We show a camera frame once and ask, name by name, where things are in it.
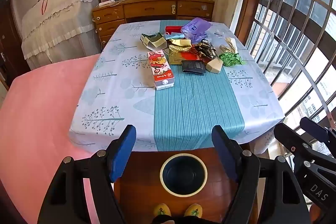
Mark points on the dark shiny wrapper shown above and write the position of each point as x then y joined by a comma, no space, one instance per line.
206,49

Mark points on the red cartoon carton box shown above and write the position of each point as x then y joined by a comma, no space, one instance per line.
161,70

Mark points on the purple plastic bag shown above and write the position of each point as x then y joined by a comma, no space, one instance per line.
195,30

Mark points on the right yellow knitted slipper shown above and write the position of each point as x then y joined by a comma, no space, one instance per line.
194,210

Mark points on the tree-print tablecloth with teal stripe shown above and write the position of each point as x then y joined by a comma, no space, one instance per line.
120,91

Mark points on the red paper piece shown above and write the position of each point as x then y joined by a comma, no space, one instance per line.
173,29

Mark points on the black wallet-like packet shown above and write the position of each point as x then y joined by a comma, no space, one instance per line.
196,67

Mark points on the white gloves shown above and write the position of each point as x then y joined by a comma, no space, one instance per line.
230,46

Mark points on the light blue face mask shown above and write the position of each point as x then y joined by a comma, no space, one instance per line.
174,35

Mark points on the left yellow knitted slipper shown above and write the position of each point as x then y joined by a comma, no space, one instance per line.
162,209

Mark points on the gold foil wrapper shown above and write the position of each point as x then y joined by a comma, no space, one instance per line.
179,50

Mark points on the metal window grille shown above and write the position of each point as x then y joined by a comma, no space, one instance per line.
293,42

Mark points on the green paper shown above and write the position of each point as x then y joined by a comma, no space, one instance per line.
230,59

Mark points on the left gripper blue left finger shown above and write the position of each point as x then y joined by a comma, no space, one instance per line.
119,152

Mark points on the beige small paper box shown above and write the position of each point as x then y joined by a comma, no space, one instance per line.
215,65

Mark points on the wooden desk with drawers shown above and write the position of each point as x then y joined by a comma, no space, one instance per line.
110,16

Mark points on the yellow knitted slipper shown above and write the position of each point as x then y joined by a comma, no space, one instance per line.
194,210
162,209

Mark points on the green carton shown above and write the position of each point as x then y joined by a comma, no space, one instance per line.
154,42

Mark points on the blue bin with cream rim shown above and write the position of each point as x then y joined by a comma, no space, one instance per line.
183,175

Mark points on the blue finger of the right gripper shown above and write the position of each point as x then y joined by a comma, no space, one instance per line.
292,142
314,129

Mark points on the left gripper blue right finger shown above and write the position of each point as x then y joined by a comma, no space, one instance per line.
228,151

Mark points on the lace-covered cabinet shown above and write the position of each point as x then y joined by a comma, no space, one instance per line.
59,30

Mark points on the pink bed cover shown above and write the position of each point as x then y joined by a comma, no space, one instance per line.
35,118

